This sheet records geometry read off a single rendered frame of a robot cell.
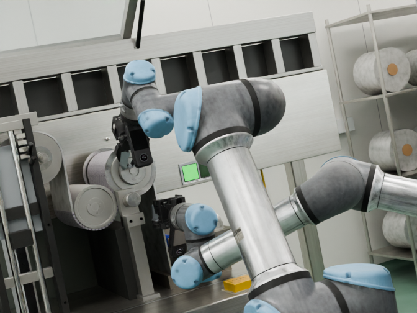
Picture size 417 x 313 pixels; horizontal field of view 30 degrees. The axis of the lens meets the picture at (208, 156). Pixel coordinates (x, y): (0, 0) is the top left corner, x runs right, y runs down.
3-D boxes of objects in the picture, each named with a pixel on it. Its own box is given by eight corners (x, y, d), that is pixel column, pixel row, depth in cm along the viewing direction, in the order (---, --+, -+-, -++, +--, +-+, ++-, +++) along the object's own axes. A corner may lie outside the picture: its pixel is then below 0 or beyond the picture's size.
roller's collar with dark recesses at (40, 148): (30, 172, 201) (25, 148, 200) (26, 173, 206) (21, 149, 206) (54, 167, 203) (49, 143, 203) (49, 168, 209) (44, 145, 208)
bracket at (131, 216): (144, 302, 210) (121, 191, 208) (136, 299, 216) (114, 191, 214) (161, 297, 212) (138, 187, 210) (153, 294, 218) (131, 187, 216)
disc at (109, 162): (97, 185, 213) (116, 136, 215) (97, 185, 213) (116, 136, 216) (145, 205, 218) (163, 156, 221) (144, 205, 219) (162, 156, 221)
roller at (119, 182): (105, 182, 213) (120, 143, 215) (82, 182, 237) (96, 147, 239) (143, 197, 217) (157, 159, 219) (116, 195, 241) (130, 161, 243)
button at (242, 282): (235, 293, 199) (233, 284, 199) (224, 290, 205) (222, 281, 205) (259, 286, 202) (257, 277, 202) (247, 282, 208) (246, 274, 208)
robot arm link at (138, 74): (131, 82, 183) (120, 58, 188) (126, 115, 192) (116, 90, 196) (162, 78, 186) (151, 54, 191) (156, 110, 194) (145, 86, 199)
